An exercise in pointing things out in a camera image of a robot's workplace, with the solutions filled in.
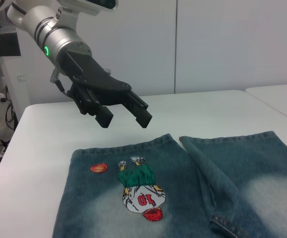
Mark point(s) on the black robot torso block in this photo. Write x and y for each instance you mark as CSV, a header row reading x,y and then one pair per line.
x,y
2,43

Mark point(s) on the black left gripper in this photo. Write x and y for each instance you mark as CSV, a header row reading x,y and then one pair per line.
x,y
93,74

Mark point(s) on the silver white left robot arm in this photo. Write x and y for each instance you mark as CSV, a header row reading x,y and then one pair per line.
x,y
59,37

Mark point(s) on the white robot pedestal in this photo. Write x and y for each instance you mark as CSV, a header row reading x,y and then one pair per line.
x,y
14,79

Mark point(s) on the blue denim shorts with print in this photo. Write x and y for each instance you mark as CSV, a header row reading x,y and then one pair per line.
x,y
183,198

